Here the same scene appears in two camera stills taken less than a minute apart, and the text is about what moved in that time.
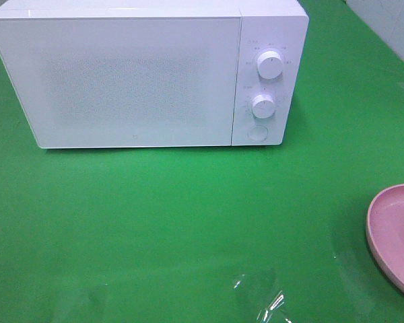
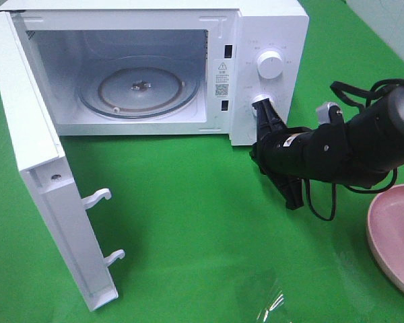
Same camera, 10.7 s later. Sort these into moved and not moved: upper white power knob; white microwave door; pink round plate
Moved: white microwave door
Not moved: upper white power knob; pink round plate
